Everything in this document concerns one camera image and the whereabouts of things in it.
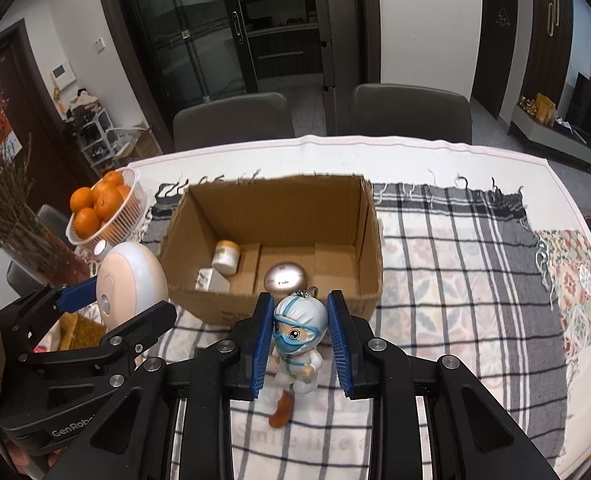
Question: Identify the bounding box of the woven tissue box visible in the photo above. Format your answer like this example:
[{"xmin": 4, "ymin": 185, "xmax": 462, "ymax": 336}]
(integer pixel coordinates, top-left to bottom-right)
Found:
[{"xmin": 58, "ymin": 312, "xmax": 107, "ymax": 352}]

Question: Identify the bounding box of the white fruit basket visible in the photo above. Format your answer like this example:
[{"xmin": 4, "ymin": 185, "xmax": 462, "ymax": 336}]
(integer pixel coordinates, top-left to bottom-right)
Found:
[{"xmin": 66, "ymin": 167, "xmax": 149, "ymax": 248}]

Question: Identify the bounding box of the white jar with cream lid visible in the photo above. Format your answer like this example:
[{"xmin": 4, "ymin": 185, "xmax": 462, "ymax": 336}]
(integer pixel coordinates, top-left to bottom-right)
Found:
[{"xmin": 212, "ymin": 240, "xmax": 241, "ymax": 276}]

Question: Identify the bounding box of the grey dining chair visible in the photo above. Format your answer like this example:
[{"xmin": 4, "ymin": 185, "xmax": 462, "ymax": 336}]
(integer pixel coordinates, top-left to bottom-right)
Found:
[
  {"xmin": 38, "ymin": 204, "xmax": 74, "ymax": 238},
  {"xmin": 173, "ymin": 92, "xmax": 296, "ymax": 152},
  {"xmin": 351, "ymin": 83, "xmax": 473, "ymax": 145}
]

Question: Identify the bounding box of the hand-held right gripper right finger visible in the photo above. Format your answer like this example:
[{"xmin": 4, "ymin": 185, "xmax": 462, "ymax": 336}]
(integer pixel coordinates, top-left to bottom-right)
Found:
[{"xmin": 325, "ymin": 290, "xmax": 561, "ymax": 480}]

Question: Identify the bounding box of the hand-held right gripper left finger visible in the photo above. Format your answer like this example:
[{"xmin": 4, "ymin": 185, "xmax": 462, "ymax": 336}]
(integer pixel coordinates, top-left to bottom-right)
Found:
[{"xmin": 43, "ymin": 291, "xmax": 276, "ymax": 480}]

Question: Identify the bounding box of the dark door with gold handles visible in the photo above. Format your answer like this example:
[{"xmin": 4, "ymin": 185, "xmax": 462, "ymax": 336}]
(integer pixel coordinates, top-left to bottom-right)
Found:
[{"xmin": 518, "ymin": 0, "xmax": 573, "ymax": 108}]

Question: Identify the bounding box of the dried flower bunch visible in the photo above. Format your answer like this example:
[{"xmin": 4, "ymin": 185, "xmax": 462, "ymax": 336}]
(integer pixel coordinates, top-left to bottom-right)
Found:
[{"xmin": 0, "ymin": 82, "xmax": 94, "ymax": 286}]

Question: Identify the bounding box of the white shoe rack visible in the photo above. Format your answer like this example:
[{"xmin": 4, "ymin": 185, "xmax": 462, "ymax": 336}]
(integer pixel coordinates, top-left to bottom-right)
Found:
[{"xmin": 73, "ymin": 105, "xmax": 152, "ymax": 170}]

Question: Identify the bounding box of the silver egg-shaped object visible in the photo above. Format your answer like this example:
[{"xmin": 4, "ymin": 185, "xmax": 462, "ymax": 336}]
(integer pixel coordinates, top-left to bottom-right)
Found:
[{"xmin": 264, "ymin": 260, "xmax": 309, "ymax": 297}]

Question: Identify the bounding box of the yellow bag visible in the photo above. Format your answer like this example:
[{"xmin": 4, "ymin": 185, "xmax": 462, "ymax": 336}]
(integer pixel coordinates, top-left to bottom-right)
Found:
[{"xmin": 533, "ymin": 92, "xmax": 557, "ymax": 125}]

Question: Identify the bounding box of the round white night light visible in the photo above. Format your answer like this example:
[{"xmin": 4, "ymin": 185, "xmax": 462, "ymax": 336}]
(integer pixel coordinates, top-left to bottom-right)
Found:
[{"xmin": 96, "ymin": 241, "xmax": 170, "ymax": 331}]

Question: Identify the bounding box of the grey television cabinet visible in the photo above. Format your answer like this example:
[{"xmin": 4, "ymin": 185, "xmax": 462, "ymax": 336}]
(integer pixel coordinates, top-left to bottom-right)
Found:
[{"xmin": 508, "ymin": 105, "xmax": 591, "ymax": 176}]

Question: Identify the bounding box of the dark kitchen cabinet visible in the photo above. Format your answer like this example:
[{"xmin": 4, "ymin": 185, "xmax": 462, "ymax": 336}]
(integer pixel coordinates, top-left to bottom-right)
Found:
[{"xmin": 233, "ymin": 0, "xmax": 323, "ymax": 81}]

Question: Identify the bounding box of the floral patterned cloth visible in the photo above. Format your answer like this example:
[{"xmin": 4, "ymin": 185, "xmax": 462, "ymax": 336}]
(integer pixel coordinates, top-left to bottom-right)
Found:
[{"xmin": 535, "ymin": 230, "xmax": 591, "ymax": 356}]

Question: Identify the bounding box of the black white plaid tablecloth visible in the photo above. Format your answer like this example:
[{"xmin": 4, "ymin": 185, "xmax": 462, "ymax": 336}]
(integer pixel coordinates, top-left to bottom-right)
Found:
[{"xmin": 140, "ymin": 175, "xmax": 583, "ymax": 480}]

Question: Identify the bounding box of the white suited figurine keychain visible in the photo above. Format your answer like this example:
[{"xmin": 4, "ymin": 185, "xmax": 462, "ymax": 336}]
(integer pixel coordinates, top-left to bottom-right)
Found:
[{"xmin": 266, "ymin": 286, "xmax": 329, "ymax": 408}]

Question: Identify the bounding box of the brown cardboard box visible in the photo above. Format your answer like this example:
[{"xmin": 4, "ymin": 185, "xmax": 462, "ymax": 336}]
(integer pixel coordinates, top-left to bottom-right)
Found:
[{"xmin": 158, "ymin": 174, "xmax": 383, "ymax": 333}]

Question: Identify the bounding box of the sliding glass door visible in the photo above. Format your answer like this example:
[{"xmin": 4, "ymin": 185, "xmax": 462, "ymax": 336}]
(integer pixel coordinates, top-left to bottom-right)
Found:
[{"xmin": 113, "ymin": 0, "xmax": 259, "ymax": 111}]

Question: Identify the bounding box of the person's left hand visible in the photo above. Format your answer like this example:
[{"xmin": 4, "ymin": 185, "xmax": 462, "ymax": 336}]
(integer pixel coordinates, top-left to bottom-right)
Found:
[{"xmin": 3, "ymin": 440, "xmax": 66, "ymax": 480}]

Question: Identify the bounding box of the white wall intercom panel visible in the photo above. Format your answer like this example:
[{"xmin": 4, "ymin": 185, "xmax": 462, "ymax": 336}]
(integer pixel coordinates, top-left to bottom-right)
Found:
[{"xmin": 50, "ymin": 61, "xmax": 76, "ymax": 88}]

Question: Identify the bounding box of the white power adapter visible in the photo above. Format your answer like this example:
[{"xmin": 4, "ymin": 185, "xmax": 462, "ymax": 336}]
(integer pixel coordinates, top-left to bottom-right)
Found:
[{"xmin": 196, "ymin": 267, "xmax": 231, "ymax": 293}]

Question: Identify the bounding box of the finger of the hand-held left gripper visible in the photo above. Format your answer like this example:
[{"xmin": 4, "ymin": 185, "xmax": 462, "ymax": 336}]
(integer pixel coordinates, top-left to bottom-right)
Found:
[
  {"xmin": 18, "ymin": 300, "xmax": 179, "ymax": 367},
  {"xmin": 0, "ymin": 276, "xmax": 99, "ymax": 357}
]

